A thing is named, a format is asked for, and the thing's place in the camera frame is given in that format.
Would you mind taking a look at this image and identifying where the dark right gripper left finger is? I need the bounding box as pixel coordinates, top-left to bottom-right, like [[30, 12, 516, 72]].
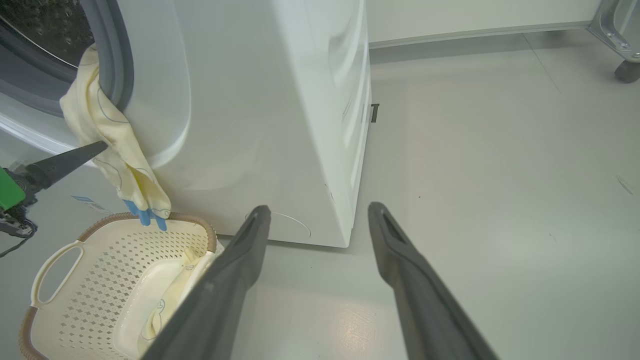
[[141, 205, 272, 360]]

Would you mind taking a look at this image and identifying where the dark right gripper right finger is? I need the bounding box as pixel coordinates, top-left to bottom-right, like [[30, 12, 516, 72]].
[[367, 201, 501, 360]]

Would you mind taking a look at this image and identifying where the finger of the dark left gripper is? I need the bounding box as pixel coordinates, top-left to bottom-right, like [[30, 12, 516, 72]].
[[25, 141, 109, 190]]

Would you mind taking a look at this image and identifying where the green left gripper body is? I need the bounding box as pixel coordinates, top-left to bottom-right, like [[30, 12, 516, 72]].
[[0, 167, 38, 238]]

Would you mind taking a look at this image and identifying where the cream bear print garment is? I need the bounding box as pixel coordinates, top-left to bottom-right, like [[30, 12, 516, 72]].
[[140, 248, 216, 341]]

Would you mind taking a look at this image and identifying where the cream garment with blue cuffs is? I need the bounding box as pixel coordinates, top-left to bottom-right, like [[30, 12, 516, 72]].
[[60, 45, 172, 232]]

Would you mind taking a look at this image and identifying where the white front-load washing machine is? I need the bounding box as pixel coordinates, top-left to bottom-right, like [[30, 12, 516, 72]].
[[0, 0, 373, 248]]

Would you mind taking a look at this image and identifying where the blue energy label sticker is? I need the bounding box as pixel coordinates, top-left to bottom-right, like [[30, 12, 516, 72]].
[[71, 195, 115, 217]]

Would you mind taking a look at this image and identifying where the cream perforated laundry basket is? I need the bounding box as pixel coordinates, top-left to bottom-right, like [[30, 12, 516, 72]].
[[19, 212, 218, 360]]

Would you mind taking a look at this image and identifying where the metal partition leg with caster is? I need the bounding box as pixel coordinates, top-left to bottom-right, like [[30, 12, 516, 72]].
[[587, 0, 640, 83]]

